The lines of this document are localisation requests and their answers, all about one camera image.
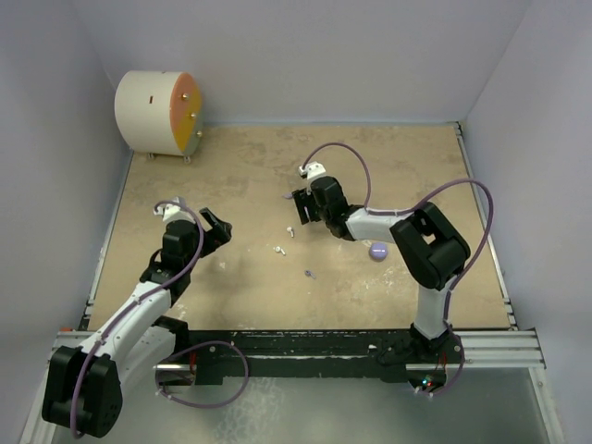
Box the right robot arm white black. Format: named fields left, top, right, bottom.
left=291, top=176, right=471, bottom=362

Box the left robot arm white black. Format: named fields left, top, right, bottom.
left=41, top=201, right=232, bottom=438

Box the purple charging case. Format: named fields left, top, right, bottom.
left=368, top=242, right=389, bottom=262

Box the white cylinder orange face fixture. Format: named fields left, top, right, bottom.
left=114, top=70, right=204, bottom=163

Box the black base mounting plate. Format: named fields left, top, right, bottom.
left=136, top=327, right=466, bottom=388

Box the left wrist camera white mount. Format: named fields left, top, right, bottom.
left=153, top=196, right=191, bottom=224

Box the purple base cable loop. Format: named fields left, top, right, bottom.
left=154, top=340, right=251, bottom=409

